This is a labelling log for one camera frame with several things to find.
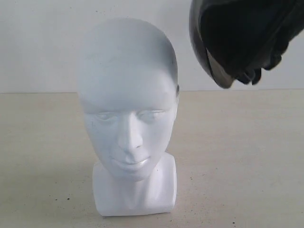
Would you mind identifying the black helmet with visor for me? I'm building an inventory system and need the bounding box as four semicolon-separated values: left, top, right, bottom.
189;0;304;89

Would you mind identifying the white mannequin head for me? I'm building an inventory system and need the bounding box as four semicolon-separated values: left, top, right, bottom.
78;18;179;217

